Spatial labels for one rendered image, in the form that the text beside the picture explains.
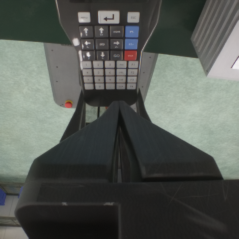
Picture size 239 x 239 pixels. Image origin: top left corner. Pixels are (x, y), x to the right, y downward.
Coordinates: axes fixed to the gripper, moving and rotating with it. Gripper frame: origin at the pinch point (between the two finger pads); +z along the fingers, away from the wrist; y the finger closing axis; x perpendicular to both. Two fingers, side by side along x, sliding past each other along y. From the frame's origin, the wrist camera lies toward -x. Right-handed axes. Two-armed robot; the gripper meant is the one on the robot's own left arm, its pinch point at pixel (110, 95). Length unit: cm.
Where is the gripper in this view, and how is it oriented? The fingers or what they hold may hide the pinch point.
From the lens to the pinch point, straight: 27.4
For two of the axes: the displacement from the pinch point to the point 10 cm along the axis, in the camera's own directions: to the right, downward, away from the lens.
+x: -0.2, 1.3, 9.9
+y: -10.0, 0.0, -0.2
